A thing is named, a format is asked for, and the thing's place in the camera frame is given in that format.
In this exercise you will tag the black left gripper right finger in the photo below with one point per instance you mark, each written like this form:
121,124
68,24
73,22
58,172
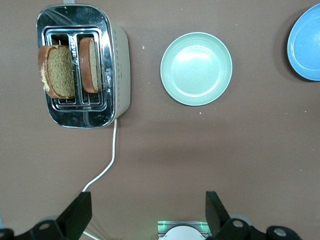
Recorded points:
217,222

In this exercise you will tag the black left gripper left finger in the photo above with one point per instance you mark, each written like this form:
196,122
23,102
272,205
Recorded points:
72,217

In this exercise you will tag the brown bread slice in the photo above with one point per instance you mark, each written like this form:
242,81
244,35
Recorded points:
60,71
88,65

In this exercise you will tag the pale green plate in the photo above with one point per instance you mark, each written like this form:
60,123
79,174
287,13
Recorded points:
196,68

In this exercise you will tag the blue plate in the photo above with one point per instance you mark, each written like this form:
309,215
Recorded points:
306,47

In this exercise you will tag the chrome beige toaster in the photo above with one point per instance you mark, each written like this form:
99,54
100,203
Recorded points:
120,75

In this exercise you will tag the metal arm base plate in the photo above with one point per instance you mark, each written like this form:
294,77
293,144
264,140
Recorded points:
161,227

